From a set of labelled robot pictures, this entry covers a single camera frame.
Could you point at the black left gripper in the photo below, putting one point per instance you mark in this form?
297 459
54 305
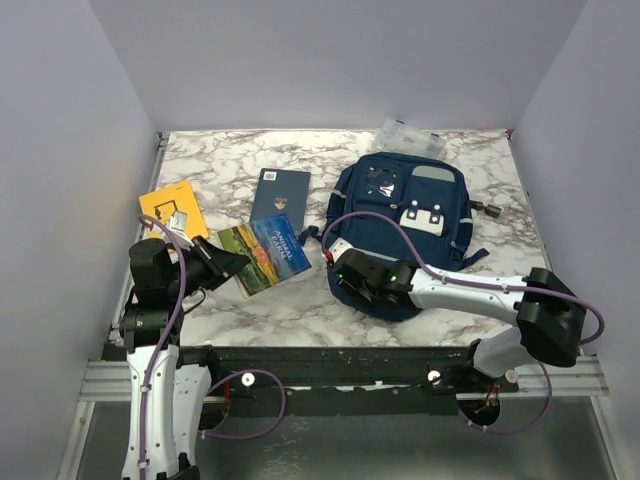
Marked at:
222 264

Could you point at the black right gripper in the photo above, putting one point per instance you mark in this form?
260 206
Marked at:
342 283

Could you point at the Animal Farm paperback book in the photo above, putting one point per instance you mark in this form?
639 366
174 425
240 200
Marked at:
272 247

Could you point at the navy blue student backpack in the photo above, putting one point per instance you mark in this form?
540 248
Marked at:
427 197

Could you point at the yellow paperback book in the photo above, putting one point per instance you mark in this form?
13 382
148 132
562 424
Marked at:
180 197

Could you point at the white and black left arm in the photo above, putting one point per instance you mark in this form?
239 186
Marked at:
169 382

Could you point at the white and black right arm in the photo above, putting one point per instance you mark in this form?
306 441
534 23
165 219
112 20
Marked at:
545 319

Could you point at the dark blue thin notebook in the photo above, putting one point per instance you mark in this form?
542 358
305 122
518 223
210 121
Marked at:
282 191

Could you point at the black and white cylinder tool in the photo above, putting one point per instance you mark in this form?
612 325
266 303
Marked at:
488 209

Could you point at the clear plastic screw organiser box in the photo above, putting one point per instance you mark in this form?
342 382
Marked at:
396 136

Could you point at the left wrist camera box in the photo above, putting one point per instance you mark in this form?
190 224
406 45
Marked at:
177 223

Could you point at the aluminium front mounting rail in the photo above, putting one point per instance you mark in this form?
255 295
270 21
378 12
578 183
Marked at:
358 413

